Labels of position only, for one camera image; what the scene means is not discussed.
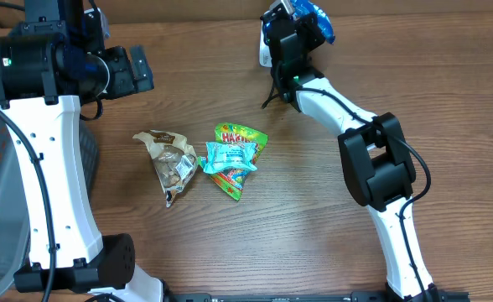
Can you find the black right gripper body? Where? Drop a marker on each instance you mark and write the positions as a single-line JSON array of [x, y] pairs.
[[308, 35]]

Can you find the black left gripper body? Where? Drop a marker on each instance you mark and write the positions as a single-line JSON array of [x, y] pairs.
[[121, 81]]

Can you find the blue Oreo packet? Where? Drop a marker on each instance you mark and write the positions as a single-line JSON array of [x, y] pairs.
[[304, 7]]

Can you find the brown cookie bag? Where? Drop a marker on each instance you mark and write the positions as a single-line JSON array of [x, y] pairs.
[[174, 160]]

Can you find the light blue snack packet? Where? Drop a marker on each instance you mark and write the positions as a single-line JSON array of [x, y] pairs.
[[224, 156]]

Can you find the green Haribo candy bag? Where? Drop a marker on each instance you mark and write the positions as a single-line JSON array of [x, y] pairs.
[[232, 180]]

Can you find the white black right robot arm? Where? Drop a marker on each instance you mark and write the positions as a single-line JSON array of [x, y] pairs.
[[376, 160]]

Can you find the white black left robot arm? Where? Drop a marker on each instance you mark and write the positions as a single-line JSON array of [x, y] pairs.
[[51, 65]]

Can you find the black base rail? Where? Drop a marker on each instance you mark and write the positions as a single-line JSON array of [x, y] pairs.
[[297, 297]]

